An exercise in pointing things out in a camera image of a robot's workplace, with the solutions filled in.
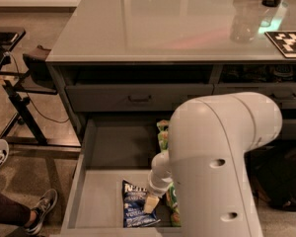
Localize black standing desk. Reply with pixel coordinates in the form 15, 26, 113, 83
0, 27, 80, 148

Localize open grey middle drawer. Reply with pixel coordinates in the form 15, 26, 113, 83
53, 117, 182, 237

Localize grey top right drawer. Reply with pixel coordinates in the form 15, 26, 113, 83
213, 82, 296, 109

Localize front green Dang chip bag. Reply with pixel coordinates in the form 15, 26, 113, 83
166, 184, 181, 227

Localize person leg dark trousers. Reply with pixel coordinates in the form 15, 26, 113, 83
0, 193, 37, 227

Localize green dang chip bag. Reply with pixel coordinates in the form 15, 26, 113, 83
166, 184, 181, 227
158, 130, 168, 151
157, 119, 169, 131

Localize blue Kettle chip bag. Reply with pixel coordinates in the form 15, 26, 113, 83
122, 180, 160, 228

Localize grey right middle drawer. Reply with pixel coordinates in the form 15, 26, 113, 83
281, 119, 296, 139

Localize grey top left drawer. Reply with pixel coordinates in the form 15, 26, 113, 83
65, 84, 213, 113

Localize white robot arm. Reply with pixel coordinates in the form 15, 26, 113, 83
148, 92, 282, 237

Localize black backpack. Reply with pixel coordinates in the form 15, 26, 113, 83
248, 140, 296, 211

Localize rear green Dang chip bag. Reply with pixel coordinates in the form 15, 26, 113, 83
157, 119, 169, 131

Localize grey counter cabinet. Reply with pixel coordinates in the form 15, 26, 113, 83
47, 0, 296, 145

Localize black white marker tag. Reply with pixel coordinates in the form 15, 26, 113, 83
264, 31, 296, 58

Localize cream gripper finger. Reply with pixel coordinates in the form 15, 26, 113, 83
143, 194, 160, 213

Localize black cable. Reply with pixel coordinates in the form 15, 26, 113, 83
3, 51, 71, 124

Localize grey sneaker lower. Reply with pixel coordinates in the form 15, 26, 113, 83
26, 189, 58, 236

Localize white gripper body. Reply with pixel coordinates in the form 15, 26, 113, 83
147, 171, 173, 197

